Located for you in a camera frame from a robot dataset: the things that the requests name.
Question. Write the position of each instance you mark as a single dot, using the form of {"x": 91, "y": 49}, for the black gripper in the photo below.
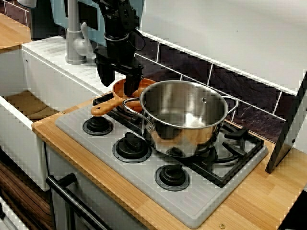
{"x": 120, "y": 52}

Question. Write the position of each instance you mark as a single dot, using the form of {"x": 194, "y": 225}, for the orange plastic frying pan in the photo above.
{"x": 105, "y": 107}

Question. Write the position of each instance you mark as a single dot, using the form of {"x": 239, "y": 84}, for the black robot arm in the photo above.
{"x": 115, "y": 16}

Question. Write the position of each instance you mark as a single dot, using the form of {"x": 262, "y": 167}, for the black stove knob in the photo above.
{"x": 172, "y": 176}
{"x": 132, "y": 147}
{"x": 98, "y": 125}

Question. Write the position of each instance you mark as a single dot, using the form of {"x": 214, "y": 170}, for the white faucet lever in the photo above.
{"x": 84, "y": 31}

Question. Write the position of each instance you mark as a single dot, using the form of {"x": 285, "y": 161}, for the grey faucet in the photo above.
{"x": 72, "y": 36}

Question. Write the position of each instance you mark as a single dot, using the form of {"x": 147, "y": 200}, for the white sink basin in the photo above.
{"x": 48, "y": 79}

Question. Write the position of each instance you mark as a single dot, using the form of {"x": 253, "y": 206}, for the stainless steel pot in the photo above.
{"x": 182, "y": 134}

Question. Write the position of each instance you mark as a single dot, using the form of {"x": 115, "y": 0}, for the teal box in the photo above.
{"x": 60, "y": 14}

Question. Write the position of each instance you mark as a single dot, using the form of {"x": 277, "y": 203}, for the grey stove top plate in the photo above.
{"x": 144, "y": 182}

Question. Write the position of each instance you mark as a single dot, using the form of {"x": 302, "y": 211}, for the small wooden countertop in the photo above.
{"x": 12, "y": 33}

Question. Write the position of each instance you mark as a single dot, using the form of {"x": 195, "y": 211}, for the white rounded object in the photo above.
{"x": 26, "y": 2}

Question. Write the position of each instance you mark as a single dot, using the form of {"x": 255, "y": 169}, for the grey oven door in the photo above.
{"x": 108, "y": 203}

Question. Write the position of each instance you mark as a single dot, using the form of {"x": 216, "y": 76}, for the black burner grate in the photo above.
{"x": 237, "y": 133}

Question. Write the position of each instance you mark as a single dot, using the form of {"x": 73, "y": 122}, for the black side panel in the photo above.
{"x": 287, "y": 127}

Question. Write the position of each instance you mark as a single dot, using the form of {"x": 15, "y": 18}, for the wooden stove countertop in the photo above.
{"x": 251, "y": 206}

